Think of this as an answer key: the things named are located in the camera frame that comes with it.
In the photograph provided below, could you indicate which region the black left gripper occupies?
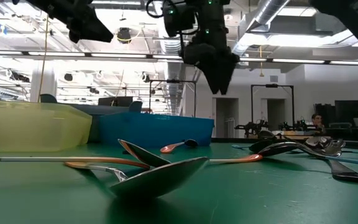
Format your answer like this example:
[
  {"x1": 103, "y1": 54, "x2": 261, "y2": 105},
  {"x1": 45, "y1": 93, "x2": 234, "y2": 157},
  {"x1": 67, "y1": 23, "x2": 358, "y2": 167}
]
[{"x1": 26, "y1": 0, "x2": 114, "y2": 44}]

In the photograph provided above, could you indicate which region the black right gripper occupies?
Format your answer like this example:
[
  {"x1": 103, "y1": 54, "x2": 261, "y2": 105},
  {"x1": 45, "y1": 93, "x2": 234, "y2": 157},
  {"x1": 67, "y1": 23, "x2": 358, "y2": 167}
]
[{"x1": 183, "y1": 0, "x2": 241, "y2": 95}]

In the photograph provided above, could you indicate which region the orange-handled metal spoon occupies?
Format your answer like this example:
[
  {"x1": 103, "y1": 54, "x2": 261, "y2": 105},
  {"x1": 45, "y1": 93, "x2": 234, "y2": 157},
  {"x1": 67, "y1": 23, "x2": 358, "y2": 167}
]
[
  {"x1": 118, "y1": 138, "x2": 264, "y2": 167},
  {"x1": 63, "y1": 155, "x2": 209, "y2": 200},
  {"x1": 0, "y1": 155, "x2": 151, "y2": 170},
  {"x1": 159, "y1": 138, "x2": 200, "y2": 154}
]

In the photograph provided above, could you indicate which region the long ceiling light strip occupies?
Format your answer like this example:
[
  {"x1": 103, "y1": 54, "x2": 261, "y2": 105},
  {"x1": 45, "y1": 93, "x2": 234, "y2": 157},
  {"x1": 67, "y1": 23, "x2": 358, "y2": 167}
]
[
  {"x1": 239, "y1": 55, "x2": 358, "y2": 67},
  {"x1": 0, "y1": 49, "x2": 183, "y2": 60}
]

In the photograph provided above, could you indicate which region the black ceiling-mounted device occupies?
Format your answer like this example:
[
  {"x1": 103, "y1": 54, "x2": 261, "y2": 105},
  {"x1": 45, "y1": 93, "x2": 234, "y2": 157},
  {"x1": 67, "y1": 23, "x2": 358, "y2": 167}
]
[{"x1": 116, "y1": 27, "x2": 133, "y2": 45}]

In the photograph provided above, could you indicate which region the black monitor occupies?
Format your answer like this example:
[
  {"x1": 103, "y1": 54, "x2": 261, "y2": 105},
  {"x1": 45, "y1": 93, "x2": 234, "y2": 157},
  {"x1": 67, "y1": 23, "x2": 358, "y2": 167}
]
[
  {"x1": 98, "y1": 96, "x2": 134, "y2": 108},
  {"x1": 334, "y1": 99, "x2": 358, "y2": 120}
]

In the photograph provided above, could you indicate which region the grey-blue plastic bin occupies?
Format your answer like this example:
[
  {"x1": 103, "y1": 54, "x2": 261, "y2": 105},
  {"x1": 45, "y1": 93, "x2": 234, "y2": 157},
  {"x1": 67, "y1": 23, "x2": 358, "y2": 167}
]
[{"x1": 39, "y1": 93, "x2": 144, "y2": 117}]

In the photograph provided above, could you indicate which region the dark blue plastic tray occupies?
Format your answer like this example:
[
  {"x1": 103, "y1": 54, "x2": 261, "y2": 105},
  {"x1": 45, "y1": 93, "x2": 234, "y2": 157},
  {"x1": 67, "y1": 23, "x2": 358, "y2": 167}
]
[{"x1": 98, "y1": 111, "x2": 216, "y2": 149}]

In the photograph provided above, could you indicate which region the person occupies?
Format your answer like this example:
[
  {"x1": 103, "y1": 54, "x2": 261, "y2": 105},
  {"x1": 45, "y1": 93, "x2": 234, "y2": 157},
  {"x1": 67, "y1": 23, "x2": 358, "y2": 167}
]
[{"x1": 310, "y1": 113, "x2": 324, "y2": 132}]

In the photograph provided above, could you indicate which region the yellow-green plastic tray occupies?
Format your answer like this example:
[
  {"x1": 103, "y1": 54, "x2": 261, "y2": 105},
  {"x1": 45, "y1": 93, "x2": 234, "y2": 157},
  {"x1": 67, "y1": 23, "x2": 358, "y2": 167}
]
[{"x1": 0, "y1": 100, "x2": 93, "y2": 154}]

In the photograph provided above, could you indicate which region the black equipment rack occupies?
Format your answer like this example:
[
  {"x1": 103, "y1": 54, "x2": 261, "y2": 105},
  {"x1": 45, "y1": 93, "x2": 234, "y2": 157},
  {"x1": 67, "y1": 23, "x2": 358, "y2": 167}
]
[{"x1": 314, "y1": 102, "x2": 358, "y2": 136}]

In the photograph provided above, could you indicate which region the pile of loose spoons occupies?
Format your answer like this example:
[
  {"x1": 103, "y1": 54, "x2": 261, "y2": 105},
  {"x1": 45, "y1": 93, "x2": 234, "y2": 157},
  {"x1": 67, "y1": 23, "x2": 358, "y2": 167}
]
[{"x1": 0, "y1": 141, "x2": 358, "y2": 224}]

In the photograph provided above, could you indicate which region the black metal frame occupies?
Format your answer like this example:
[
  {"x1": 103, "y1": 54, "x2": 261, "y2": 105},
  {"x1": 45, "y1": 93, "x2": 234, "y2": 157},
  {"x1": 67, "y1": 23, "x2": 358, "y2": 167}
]
[
  {"x1": 250, "y1": 83, "x2": 295, "y2": 131},
  {"x1": 149, "y1": 79, "x2": 198, "y2": 118}
]

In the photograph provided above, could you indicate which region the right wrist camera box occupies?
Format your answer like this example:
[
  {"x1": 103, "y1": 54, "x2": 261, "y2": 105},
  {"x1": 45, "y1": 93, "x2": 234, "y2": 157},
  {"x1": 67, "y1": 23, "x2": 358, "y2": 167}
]
[{"x1": 162, "y1": 1, "x2": 198, "y2": 38}]

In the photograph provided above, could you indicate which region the silver ceiling duct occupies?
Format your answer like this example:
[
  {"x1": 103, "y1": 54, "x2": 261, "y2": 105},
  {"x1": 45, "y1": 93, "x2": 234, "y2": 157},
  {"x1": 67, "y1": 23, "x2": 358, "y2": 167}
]
[{"x1": 231, "y1": 0, "x2": 291, "y2": 58}]

